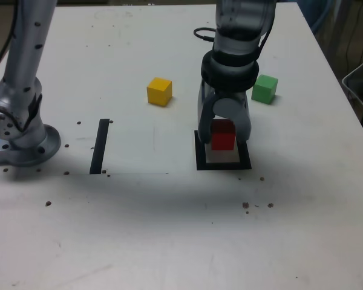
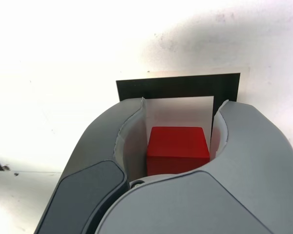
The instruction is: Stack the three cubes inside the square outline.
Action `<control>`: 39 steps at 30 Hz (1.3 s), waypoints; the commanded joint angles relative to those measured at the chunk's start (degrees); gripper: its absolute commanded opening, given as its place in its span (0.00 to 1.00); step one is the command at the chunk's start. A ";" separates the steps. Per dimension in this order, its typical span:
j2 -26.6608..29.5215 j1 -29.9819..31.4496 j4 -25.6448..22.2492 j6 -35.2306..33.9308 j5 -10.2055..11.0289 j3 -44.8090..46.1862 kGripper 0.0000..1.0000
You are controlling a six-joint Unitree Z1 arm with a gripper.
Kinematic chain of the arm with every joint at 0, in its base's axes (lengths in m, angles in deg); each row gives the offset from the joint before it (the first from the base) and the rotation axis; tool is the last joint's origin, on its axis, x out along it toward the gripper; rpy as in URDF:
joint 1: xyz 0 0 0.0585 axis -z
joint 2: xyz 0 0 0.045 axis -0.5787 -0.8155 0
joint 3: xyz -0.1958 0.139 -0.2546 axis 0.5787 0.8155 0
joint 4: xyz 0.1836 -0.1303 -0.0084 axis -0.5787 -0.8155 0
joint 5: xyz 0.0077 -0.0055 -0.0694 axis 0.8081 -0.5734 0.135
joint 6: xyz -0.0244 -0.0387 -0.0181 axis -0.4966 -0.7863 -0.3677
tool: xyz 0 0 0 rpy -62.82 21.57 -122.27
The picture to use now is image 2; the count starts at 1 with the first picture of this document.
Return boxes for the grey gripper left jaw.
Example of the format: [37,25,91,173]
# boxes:
[35,97,147,234]

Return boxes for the red cube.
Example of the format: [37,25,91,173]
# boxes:
[146,126,210,176]

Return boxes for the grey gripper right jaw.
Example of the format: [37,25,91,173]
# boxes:
[95,98,293,234]

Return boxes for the black tape square outline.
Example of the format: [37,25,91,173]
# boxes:
[116,72,241,147]

